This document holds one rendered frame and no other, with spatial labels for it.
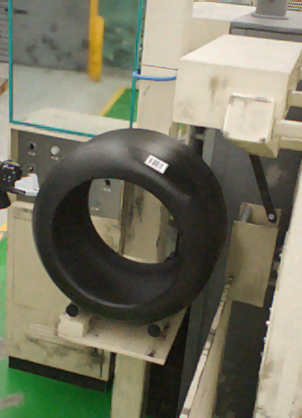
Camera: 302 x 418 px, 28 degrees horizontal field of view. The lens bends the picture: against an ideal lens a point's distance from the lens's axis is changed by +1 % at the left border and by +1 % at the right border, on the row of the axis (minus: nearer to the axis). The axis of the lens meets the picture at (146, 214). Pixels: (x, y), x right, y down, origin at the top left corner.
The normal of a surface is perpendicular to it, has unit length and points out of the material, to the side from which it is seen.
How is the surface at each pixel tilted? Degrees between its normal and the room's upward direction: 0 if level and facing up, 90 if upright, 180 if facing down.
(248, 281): 90
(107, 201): 90
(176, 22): 90
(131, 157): 42
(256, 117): 72
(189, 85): 90
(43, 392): 0
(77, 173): 81
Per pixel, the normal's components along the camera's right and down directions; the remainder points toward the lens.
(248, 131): -0.24, 0.04
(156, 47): -0.28, 0.35
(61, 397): 0.09, -0.92
